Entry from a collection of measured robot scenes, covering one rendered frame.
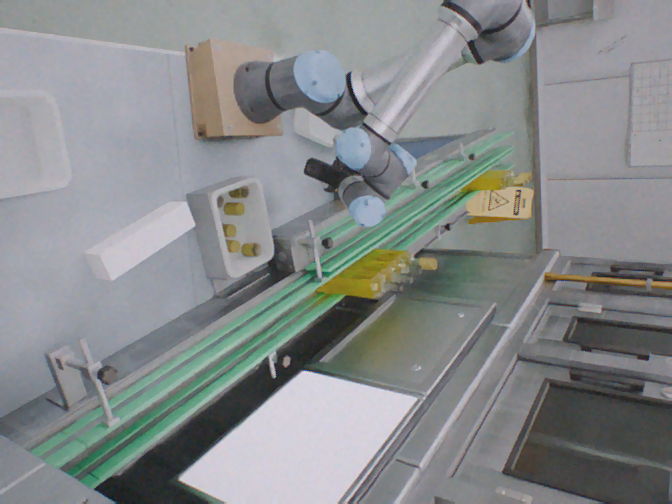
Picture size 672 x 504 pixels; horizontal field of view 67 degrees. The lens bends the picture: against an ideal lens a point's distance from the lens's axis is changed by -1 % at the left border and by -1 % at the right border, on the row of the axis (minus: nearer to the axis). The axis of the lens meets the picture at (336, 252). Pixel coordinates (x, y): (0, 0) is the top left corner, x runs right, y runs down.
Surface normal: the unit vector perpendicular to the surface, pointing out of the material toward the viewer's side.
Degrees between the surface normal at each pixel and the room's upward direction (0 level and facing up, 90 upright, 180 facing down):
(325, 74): 9
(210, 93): 90
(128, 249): 0
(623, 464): 90
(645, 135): 90
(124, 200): 0
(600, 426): 90
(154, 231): 0
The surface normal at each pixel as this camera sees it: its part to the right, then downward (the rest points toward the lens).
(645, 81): -0.55, 0.35
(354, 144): -0.55, -0.17
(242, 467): -0.15, -0.94
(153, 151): 0.82, 0.06
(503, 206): -0.31, -0.18
